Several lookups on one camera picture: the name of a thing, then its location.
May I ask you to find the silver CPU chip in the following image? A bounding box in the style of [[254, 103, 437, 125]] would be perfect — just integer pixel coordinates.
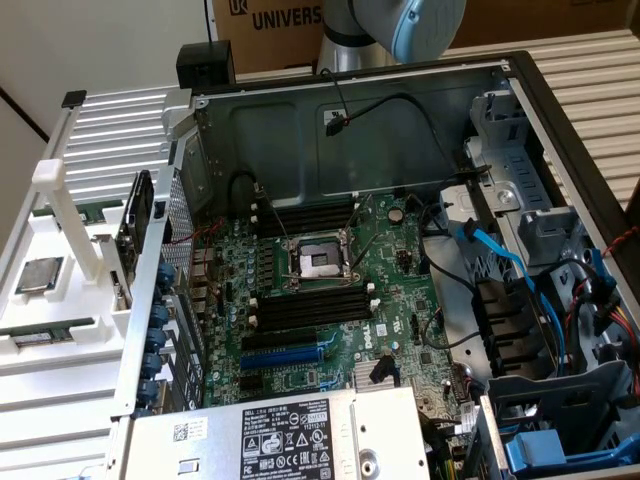
[[13, 256, 65, 296]]

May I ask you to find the silver power supply unit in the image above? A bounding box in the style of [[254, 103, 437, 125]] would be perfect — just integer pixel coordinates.
[[115, 385, 431, 480]]

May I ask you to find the CPU socket with metal frame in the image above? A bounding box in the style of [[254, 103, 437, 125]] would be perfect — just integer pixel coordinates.
[[279, 227, 364, 292]]

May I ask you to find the black wire with connector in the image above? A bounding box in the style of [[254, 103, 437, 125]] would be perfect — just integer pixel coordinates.
[[319, 67, 494, 185]]

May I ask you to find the black box clamp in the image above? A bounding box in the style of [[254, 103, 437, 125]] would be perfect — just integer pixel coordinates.
[[176, 39, 237, 91]]

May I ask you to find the silver chipset heatsink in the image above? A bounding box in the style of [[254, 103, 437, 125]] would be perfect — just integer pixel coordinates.
[[352, 355, 401, 390]]

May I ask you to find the grey metal disk bay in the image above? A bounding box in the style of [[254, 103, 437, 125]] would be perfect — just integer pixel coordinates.
[[462, 79, 556, 261]]

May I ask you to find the white plastic parts rack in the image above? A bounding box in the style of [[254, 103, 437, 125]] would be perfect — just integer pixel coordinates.
[[0, 158, 139, 374]]

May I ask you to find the brown Universal Robots cardboard box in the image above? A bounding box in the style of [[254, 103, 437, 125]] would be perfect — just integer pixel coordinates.
[[209, 0, 326, 77]]

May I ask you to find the blue plastic drive bracket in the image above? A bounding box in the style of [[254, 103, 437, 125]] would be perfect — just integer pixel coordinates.
[[502, 428, 640, 474]]

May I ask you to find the blue SATA wire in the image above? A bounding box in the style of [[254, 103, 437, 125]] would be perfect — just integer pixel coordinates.
[[452, 217, 576, 371]]

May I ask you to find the open grey PC case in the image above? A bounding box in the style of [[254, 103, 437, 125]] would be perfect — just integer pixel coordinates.
[[110, 49, 640, 480]]

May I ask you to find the red twisted wire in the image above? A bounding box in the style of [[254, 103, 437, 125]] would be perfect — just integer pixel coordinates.
[[599, 223, 640, 259]]

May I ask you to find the black fan shroud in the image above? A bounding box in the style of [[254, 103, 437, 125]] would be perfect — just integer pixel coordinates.
[[472, 277, 559, 379]]

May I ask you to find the blue expansion slot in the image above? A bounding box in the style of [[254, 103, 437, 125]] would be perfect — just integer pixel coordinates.
[[238, 344, 325, 371]]

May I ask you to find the multicoloured power wire bundle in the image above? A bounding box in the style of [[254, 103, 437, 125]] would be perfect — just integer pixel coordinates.
[[579, 259, 640, 351]]

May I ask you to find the green Dell motherboard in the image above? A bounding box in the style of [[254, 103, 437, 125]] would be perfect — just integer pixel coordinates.
[[188, 192, 489, 441]]

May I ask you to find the black expansion slot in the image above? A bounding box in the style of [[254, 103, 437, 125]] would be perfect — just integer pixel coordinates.
[[240, 327, 319, 352]]

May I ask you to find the green RAM stick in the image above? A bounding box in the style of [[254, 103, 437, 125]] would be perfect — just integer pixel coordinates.
[[8, 322, 76, 349], [30, 199, 125, 230]]

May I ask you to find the black RAM slot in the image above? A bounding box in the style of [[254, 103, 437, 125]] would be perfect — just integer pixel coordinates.
[[248, 282, 381, 332], [249, 197, 362, 240]]

